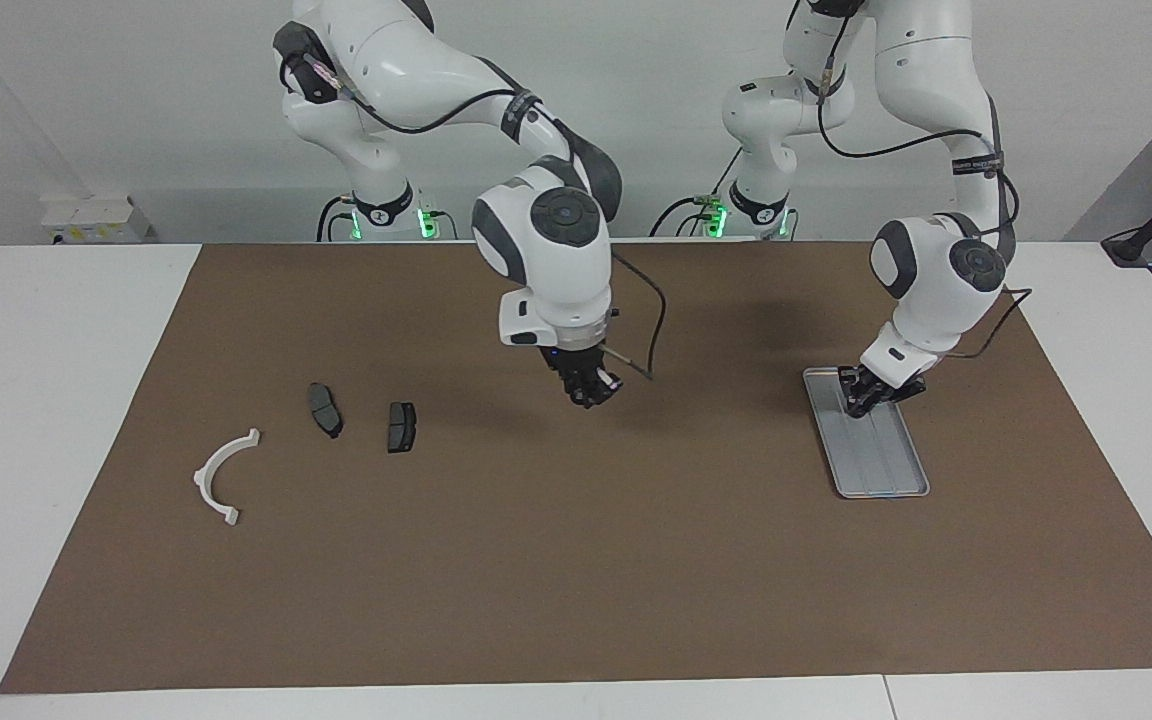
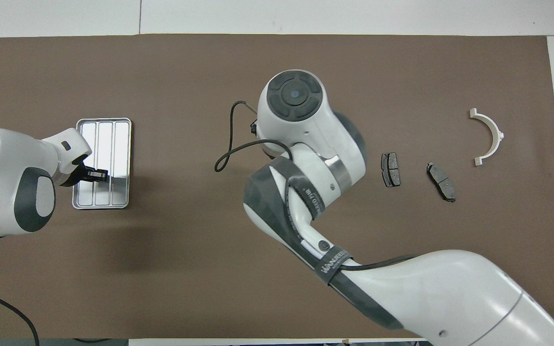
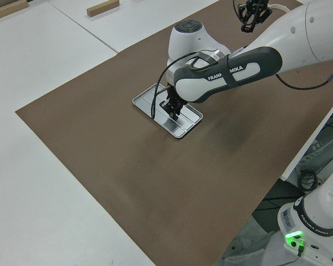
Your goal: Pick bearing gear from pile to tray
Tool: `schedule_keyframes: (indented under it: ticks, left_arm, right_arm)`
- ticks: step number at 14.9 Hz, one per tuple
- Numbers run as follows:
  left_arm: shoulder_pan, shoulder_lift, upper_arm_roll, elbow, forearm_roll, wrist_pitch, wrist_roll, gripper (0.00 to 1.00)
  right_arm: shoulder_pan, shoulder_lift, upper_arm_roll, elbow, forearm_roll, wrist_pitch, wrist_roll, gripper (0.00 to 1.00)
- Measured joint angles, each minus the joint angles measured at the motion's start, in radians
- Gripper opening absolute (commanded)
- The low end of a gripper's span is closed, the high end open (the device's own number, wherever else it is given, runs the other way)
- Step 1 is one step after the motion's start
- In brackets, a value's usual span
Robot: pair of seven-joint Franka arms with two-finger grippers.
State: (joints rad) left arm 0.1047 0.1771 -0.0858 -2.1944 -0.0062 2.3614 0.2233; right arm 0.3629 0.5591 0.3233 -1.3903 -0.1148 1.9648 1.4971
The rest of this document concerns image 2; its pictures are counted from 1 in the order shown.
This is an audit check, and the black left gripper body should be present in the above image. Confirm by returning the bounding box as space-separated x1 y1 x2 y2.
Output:
61 156 96 188

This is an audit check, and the brown table mat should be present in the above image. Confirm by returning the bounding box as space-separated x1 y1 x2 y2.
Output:
0 34 554 339

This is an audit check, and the short dark brake pad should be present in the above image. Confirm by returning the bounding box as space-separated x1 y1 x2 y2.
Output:
381 152 401 187

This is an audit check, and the long dark brake pad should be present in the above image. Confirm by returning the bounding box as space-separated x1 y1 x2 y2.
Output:
426 162 457 203

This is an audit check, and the white semicircular plastic bracket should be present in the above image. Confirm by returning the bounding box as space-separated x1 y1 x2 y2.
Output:
469 108 504 166

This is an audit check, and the silver metal tray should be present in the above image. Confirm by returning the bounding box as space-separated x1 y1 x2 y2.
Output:
72 117 132 210

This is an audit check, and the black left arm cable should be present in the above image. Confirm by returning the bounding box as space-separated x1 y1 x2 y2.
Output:
0 286 40 346

